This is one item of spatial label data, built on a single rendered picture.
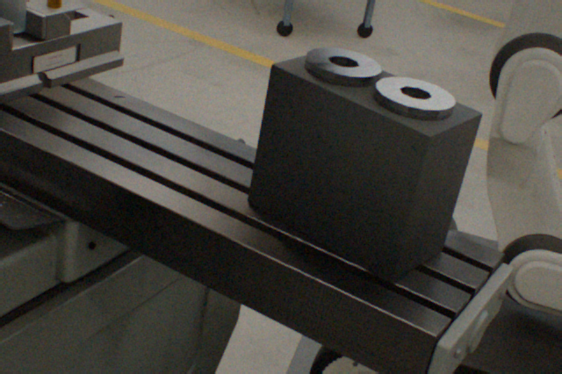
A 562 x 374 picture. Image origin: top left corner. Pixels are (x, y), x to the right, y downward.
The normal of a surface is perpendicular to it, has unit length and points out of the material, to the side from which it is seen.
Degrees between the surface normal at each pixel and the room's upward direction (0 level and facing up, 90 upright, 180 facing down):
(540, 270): 90
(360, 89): 0
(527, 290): 90
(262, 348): 0
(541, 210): 90
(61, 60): 90
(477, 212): 0
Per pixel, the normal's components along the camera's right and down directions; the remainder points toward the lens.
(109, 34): 0.83, 0.38
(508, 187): -0.25, 0.41
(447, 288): 0.17, -0.87
